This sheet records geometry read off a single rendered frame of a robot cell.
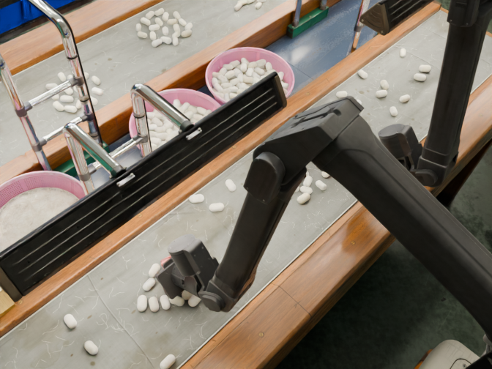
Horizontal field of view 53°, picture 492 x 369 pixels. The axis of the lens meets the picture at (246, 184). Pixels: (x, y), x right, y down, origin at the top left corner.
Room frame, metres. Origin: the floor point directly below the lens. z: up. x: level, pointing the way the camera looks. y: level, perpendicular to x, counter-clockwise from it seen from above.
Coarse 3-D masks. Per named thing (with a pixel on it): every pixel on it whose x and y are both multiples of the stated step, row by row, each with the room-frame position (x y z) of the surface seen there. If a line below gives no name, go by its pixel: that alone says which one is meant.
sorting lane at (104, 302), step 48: (432, 48) 1.38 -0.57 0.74; (336, 96) 1.11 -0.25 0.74; (432, 96) 1.15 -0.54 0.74; (240, 192) 0.73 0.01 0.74; (336, 192) 0.76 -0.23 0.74; (144, 240) 0.56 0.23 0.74; (288, 240) 0.60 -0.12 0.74; (96, 288) 0.43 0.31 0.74; (48, 336) 0.32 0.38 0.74; (96, 336) 0.33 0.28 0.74; (144, 336) 0.34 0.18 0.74; (192, 336) 0.35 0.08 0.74
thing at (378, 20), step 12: (384, 0) 1.05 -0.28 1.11; (396, 0) 1.07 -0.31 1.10; (408, 0) 1.10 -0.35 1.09; (420, 0) 1.13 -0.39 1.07; (432, 0) 1.17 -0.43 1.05; (372, 12) 1.04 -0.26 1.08; (384, 12) 1.03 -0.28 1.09; (396, 12) 1.06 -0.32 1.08; (408, 12) 1.08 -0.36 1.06; (372, 24) 1.03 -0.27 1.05; (384, 24) 1.02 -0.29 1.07; (396, 24) 1.04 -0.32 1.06
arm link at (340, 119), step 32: (288, 128) 0.40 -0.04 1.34; (320, 128) 0.36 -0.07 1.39; (352, 128) 0.38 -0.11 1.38; (288, 160) 0.36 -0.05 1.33; (320, 160) 0.35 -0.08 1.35; (352, 160) 0.34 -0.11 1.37; (384, 160) 0.35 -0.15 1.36; (352, 192) 0.33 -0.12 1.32; (384, 192) 0.32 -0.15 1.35; (416, 192) 0.32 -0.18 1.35; (384, 224) 0.31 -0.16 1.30; (416, 224) 0.29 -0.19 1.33; (448, 224) 0.30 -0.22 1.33; (416, 256) 0.28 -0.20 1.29; (448, 256) 0.27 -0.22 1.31; (480, 256) 0.27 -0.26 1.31; (448, 288) 0.25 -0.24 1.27; (480, 288) 0.24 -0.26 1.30; (480, 320) 0.22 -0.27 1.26
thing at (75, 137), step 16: (144, 96) 0.66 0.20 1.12; (160, 96) 0.67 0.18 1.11; (144, 112) 0.70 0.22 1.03; (160, 112) 0.63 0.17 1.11; (176, 112) 0.62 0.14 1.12; (64, 128) 0.57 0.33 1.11; (80, 128) 0.56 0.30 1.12; (144, 128) 0.69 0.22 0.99; (80, 144) 0.53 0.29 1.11; (96, 144) 0.53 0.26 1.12; (128, 144) 0.66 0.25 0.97; (144, 144) 0.68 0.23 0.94; (80, 160) 0.57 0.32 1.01; (96, 160) 0.50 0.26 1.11; (112, 160) 0.50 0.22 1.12; (80, 176) 0.57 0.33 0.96; (112, 176) 0.47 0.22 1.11; (128, 176) 0.48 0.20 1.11
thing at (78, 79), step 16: (32, 0) 0.91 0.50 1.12; (48, 16) 0.87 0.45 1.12; (64, 32) 0.84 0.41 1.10; (64, 48) 0.84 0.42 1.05; (0, 64) 0.73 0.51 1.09; (80, 64) 0.86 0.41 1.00; (80, 80) 0.84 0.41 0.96; (16, 96) 0.73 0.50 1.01; (48, 96) 0.78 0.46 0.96; (80, 96) 0.84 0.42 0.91; (16, 112) 0.73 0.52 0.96; (32, 128) 0.73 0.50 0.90; (96, 128) 0.85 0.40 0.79; (32, 144) 0.72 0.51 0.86
